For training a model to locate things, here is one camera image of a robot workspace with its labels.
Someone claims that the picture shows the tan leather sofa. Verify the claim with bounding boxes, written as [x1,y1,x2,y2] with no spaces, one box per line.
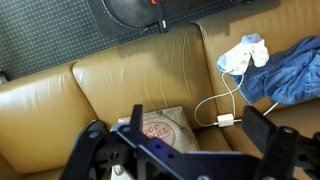
[0,0,320,180]

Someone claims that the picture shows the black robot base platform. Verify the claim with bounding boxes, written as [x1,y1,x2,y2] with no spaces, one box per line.
[86,0,258,37]

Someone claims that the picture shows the brown paper grocery bag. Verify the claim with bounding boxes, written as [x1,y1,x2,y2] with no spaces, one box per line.
[110,105,201,177]

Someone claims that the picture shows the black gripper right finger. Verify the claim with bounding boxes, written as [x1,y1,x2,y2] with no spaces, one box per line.
[241,106,277,151]

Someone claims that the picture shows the white power adapter brick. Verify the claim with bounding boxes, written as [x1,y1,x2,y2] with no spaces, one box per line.
[217,114,234,127]

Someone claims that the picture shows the white charger cable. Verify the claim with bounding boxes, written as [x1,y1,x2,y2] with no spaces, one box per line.
[194,71,280,128]

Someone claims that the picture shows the white and blue socks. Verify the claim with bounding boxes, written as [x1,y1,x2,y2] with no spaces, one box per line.
[216,33,269,76]

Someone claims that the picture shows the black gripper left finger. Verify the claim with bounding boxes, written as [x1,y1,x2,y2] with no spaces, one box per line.
[129,104,143,130]

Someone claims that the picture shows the blue denim jeans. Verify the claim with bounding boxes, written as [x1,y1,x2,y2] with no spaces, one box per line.
[232,36,320,104]

